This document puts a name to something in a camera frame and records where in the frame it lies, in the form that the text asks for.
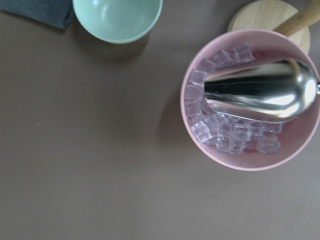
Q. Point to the metal ice scoop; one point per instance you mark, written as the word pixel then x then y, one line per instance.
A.
pixel 273 90

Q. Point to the pink bowl with ice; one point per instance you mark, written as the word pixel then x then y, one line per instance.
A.
pixel 296 133

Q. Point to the grey folded cloth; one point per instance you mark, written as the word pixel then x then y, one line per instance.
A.
pixel 57 13

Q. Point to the mint green bowl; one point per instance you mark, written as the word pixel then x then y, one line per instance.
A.
pixel 118 21

